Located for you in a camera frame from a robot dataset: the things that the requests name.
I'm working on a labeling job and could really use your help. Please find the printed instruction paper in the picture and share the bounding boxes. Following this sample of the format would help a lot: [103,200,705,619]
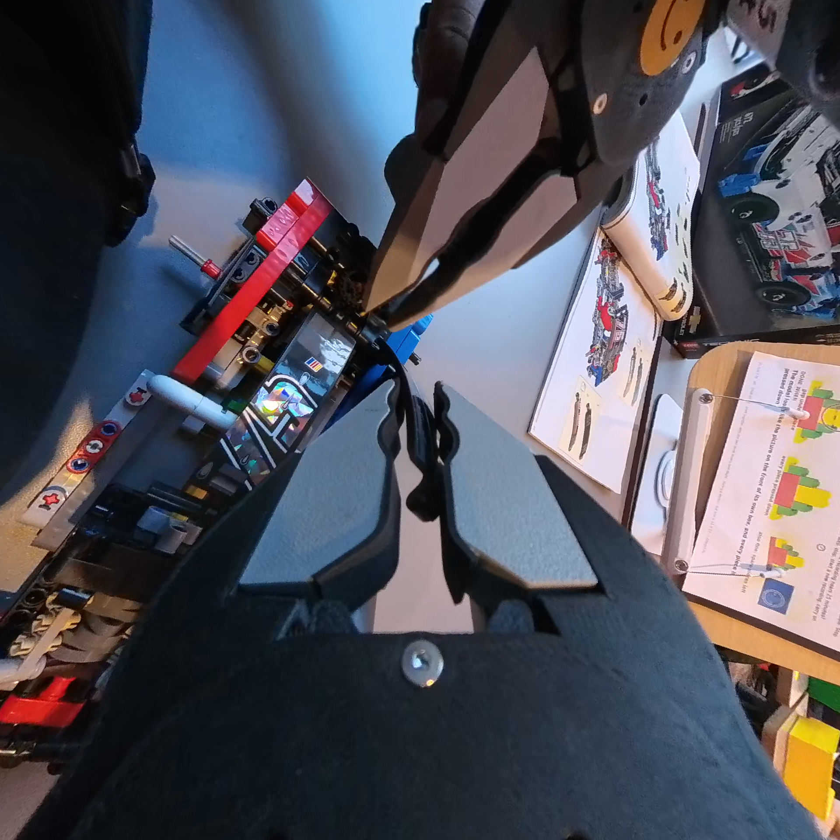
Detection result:
[682,351,840,644]

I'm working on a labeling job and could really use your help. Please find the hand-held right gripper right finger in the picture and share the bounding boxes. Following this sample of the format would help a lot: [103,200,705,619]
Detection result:
[435,384,599,605]

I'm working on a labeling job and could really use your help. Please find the toy car set box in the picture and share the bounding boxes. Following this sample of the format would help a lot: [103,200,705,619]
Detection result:
[663,62,840,358]

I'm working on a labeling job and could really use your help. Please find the person's left hand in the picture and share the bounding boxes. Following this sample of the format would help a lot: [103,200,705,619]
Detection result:
[413,0,514,153]

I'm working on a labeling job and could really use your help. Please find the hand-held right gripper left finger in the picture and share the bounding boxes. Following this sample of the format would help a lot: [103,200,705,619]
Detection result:
[238,381,403,614]

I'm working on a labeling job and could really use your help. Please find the black curved brick panel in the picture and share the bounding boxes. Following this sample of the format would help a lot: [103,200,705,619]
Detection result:
[364,325,442,524]

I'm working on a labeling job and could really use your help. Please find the yellow and green toy blocks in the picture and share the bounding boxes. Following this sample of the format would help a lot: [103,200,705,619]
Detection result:
[761,663,840,821]

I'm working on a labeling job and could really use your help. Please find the wooden document stand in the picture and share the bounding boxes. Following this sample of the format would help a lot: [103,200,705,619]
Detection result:
[682,341,840,680]

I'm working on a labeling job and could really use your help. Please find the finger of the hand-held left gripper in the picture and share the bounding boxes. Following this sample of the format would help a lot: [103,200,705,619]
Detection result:
[363,46,552,312]
[387,164,605,327]

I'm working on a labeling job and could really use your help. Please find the toy brick car model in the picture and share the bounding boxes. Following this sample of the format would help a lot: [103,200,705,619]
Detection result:
[0,177,437,772]

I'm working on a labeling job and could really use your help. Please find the open instruction booklet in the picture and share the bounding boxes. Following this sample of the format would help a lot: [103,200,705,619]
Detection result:
[528,112,703,496]

